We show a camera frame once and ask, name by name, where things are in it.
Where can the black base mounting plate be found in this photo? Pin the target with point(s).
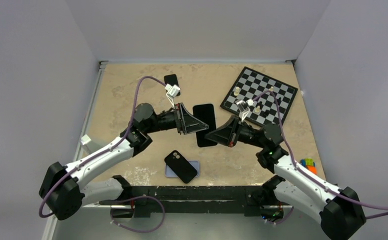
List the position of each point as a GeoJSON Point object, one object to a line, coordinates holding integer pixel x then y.
{"type": "Point", "coordinates": [250, 201]}

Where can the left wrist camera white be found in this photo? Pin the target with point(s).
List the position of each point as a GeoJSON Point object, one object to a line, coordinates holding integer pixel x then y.
{"type": "Point", "coordinates": [171, 92]}

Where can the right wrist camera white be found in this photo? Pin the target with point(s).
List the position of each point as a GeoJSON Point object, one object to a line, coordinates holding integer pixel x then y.
{"type": "Point", "coordinates": [244, 108]}

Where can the black white chessboard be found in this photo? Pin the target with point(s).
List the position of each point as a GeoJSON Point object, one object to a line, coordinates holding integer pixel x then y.
{"type": "Point", "coordinates": [251, 84]}

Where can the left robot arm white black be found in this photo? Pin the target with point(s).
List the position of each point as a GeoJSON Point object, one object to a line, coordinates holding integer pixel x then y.
{"type": "Point", "coordinates": [61, 189]}

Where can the bare black phone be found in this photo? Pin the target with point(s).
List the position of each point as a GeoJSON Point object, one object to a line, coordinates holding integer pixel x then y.
{"type": "Point", "coordinates": [171, 79]}

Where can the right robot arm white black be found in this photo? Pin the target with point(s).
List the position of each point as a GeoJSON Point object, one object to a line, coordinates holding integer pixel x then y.
{"type": "Point", "coordinates": [333, 208]}

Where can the small white box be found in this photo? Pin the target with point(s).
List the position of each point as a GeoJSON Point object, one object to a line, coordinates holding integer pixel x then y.
{"type": "Point", "coordinates": [85, 139]}

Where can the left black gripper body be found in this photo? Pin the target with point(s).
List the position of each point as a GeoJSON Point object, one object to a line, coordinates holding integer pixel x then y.
{"type": "Point", "coordinates": [178, 118]}

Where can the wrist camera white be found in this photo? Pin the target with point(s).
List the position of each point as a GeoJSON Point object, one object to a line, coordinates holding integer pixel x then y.
{"type": "Point", "coordinates": [171, 92]}
{"type": "Point", "coordinates": [244, 108]}

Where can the white chess piece left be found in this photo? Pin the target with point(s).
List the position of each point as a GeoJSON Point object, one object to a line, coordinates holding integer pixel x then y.
{"type": "Point", "coordinates": [236, 91]}

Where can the colourful toy car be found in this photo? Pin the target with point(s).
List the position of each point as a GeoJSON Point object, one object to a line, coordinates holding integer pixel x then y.
{"type": "Point", "coordinates": [309, 164]}

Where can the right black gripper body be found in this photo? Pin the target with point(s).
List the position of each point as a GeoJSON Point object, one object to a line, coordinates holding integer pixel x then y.
{"type": "Point", "coordinates": [236, 133]}

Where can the black phone case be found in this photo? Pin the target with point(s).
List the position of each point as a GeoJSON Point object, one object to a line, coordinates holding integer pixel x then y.
{"type": "Point", "coordinates": [177, 166]}

